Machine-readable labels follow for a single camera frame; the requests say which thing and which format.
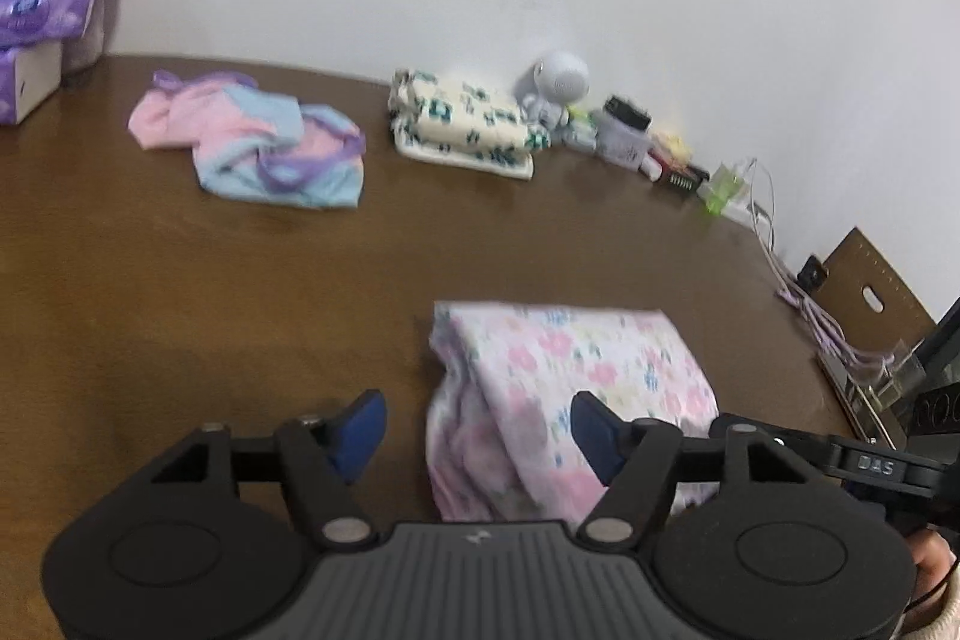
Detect grey printed tin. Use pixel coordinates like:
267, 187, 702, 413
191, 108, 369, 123
595, 107, 652, 170

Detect green spray bottle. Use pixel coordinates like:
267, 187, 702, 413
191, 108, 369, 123
701, 162, 743, 215

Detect folded white floral garment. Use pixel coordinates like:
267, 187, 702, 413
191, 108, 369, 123
394, 126, 535, 180

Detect pink floral dress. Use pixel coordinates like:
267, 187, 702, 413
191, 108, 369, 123
426, 301, 721, 522

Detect pink blue purple garment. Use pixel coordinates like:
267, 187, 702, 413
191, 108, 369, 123
127, 71, 367, 210

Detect black labelled box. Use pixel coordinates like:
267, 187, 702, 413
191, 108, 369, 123
656, 156, 710, 191

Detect purple cables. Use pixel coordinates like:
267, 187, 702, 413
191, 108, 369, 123
772, 250, 901, 378

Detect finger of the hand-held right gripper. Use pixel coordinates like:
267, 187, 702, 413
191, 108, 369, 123
709, 413, 835, 474

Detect person's right hand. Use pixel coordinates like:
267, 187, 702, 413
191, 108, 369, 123
909, 527, 959, 602

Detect clear acrylic stand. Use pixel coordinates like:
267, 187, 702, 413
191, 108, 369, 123
817, 340, 927, 442

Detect white robot speaker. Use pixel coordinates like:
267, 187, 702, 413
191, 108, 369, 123
516, 51, 592, 130

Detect black charger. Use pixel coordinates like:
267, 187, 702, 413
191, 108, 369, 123
602, 95, 652, 130

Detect folded cream floral garment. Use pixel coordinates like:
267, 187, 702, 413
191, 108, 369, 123
388, 68, 552, 154

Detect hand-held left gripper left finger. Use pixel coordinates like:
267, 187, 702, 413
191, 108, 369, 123
150, 389, 389, 549

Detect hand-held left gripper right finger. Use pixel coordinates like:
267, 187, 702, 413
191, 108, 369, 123
571, 391, 811, 545

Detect person's right forearm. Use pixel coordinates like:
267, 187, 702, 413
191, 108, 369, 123
900, 565, 960, 640

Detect wooden chair back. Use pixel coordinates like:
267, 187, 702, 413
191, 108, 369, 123
810, 227, 938, 341

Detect white power strip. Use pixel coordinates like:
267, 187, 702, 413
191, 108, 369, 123
712, 190, 773, 229

